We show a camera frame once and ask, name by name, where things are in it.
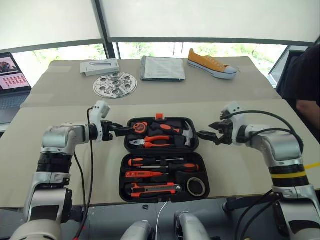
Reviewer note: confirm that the orange voltage tester pen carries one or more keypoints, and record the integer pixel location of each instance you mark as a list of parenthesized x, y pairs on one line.
[(140, 174)]

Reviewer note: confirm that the black orange flathead screwdriver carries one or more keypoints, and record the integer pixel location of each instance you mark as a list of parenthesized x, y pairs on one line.
[(140, 162)]

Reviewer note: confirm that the dark window frame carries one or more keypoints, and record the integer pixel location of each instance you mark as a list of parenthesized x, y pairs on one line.
[(102, 25)]

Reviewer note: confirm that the white flat cardboard box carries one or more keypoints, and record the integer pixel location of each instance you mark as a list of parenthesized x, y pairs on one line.
[(100, 68)]

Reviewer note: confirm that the long black orange screwdriver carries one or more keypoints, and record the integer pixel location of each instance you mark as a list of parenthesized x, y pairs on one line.
[(187, 167)]

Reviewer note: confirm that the black orange tape measure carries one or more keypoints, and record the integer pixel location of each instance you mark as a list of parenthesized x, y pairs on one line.
[(140, 127)]

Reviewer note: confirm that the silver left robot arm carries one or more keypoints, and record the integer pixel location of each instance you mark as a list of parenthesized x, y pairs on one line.
[(57, 137)]

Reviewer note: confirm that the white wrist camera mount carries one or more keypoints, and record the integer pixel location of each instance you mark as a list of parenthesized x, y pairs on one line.
[(236, 110), (98, 117)]

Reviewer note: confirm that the round metal steamer plate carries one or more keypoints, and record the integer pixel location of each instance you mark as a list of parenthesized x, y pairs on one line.
[(100, 86)]

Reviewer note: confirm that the yellow canvas sneaker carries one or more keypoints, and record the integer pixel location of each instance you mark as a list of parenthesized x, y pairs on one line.
[(207, 63)]

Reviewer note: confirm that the orange black utility knife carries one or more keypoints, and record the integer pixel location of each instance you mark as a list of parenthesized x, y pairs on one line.
[(150, 190)]

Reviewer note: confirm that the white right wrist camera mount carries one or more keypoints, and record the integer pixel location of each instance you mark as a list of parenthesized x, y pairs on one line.
[(236, 110)]

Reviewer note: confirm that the person in black shirt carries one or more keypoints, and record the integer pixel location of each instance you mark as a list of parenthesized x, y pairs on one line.
[(305, 75)]

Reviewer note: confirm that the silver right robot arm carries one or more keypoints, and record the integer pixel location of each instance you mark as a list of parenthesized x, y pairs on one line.
[(282, 145)]

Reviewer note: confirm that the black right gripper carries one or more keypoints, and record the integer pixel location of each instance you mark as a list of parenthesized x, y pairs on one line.
[(226, 132)]

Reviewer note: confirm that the black framed panel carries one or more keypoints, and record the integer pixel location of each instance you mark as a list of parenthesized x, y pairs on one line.
[(287, 56)]

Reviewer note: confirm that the black tool case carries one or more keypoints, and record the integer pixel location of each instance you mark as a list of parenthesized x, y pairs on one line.
[(163, 153)]

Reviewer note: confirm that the silver rounded shell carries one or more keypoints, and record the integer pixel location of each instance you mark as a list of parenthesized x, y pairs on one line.
[(192, 226), (137, 231)]

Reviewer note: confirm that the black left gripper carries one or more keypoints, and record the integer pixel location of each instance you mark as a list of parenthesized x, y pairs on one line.
[(107, 130)]

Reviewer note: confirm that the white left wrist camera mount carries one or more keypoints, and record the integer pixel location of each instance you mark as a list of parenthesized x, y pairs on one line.
[(98, 117)]

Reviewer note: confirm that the black electrical tape roll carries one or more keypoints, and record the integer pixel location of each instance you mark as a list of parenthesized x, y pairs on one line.
[(188, 186)]

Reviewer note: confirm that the open grey laptop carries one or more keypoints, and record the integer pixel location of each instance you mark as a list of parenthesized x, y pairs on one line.
[(12, 75)]

